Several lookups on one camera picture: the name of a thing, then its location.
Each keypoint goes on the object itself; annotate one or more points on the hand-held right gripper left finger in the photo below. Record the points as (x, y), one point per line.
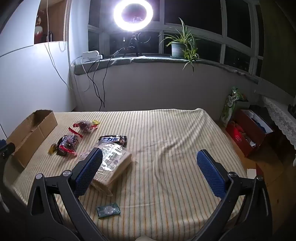
(90, 171)

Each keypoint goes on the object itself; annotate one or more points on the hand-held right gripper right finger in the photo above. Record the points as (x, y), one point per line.
(210, 176)

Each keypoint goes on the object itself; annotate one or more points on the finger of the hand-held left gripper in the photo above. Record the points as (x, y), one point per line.
(9, 149)

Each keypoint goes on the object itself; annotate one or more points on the clear bag of crackers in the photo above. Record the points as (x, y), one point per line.
(115, 162)

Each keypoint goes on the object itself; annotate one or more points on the dark snack packet red ends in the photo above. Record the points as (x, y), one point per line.
(68, 144)

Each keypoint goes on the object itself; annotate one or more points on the brown chocolate bar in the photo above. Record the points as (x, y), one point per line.
(113, 140)

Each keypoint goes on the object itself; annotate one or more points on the small green packet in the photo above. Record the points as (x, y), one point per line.
(108, 209)

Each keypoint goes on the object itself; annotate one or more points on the clear packet of dried fruit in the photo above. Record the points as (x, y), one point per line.
(85, 125)

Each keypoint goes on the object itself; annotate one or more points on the white paper sheet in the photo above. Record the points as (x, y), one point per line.
(251, 173)

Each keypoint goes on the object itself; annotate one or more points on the small yellow candy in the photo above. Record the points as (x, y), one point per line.
(52, 148)

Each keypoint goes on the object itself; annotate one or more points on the red cardboard box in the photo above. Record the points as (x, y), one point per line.
(240, 139)

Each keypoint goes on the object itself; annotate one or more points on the striped blanket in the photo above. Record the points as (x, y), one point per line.
(161, 143)

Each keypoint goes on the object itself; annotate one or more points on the green snack bag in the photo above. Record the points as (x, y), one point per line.
(229, 104)

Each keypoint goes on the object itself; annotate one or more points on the white lace cloth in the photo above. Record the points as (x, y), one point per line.
(279, 115)

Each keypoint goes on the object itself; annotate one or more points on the white power strip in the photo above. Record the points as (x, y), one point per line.
(92, 56)

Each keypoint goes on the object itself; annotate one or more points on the red figurine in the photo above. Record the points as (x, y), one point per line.
(38, 34)

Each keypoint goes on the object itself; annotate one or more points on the potted spider plant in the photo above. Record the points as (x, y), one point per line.
(178, 49)

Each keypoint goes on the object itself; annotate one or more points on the black tripod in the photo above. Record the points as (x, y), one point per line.
(133, 44)

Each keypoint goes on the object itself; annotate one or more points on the wooden wall shelf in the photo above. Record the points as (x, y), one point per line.
(57, 18)

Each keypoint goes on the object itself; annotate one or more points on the white window frame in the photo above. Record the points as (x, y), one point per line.
(223, 27)

